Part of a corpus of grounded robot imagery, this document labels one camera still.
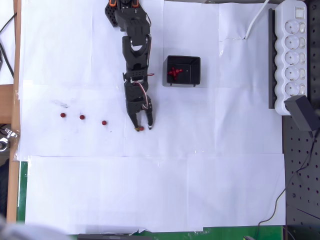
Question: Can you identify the black open box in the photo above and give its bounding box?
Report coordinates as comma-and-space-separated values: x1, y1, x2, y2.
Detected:
162, 55, 202, 88

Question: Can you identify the wooden table edge strip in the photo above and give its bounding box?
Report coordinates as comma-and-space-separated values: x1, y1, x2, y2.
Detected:
6, 0, 23, 224

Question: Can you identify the black flat device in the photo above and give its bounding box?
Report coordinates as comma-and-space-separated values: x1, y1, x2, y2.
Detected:
76, 232, 153, 240

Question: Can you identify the metal clamp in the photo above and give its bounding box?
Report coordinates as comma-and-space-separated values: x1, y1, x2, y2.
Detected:
0, 126, 20, 152

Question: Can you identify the brown wooden board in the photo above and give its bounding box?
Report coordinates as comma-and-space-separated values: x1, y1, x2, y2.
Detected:
0, 84, 15, 125

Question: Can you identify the green cutting mat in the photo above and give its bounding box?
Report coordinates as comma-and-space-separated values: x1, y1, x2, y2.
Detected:
16, 161, 286, 240

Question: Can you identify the black power adapter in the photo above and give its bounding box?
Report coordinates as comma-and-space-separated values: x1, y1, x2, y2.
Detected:
284, 94, 318, 133

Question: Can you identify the blurry grey object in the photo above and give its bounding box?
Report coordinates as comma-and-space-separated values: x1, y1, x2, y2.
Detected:
0, 213, 70, 240

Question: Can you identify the black pegboard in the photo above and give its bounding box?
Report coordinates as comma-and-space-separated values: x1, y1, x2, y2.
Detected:
281, 0, 320, 240

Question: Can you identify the white power strip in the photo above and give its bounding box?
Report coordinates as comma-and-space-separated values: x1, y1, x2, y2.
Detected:
274, 0, 308, 117

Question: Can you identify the red white gripper wire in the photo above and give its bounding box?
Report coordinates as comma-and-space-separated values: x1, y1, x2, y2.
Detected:
133, 81, 150, 111

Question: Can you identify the thick black cable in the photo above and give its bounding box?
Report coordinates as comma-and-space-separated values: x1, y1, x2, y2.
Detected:
0, 41, 15, 79

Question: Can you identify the white power cable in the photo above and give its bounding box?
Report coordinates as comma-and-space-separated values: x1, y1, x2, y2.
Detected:
244, 0, 271, 41

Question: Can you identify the thin black adapter cable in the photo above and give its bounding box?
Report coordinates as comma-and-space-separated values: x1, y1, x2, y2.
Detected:
254, 129, 319, 240

